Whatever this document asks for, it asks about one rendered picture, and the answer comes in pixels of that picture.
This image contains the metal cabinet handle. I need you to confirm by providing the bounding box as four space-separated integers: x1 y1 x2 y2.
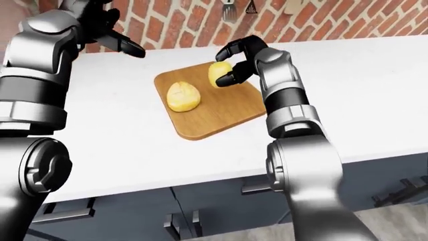
190 210 203 241
163 213 181 241
241 181 274 196
32 197 97 224

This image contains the wooden cutting board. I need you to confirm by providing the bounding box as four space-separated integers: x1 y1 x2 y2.
154 60 268 141

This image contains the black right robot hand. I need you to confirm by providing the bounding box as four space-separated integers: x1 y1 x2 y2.
215 35 270 88

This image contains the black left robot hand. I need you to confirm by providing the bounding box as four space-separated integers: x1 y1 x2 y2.
68 0 146 59

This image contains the grey kitchen counter cabinet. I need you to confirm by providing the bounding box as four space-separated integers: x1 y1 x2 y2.
28 149 428 241

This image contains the hanging wooden utensil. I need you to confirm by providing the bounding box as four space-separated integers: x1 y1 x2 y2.
284 0 304 15

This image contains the hanging slotted metal spatula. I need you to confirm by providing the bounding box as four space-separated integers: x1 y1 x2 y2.
221 0 237 24

